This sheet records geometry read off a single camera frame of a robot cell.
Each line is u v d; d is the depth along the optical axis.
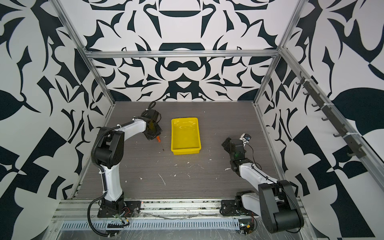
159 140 0.97
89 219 0.68
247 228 0.71
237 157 0.69
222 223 0.71
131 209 0.74
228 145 0.77
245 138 0.78
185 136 1.01
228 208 0.74
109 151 0.54
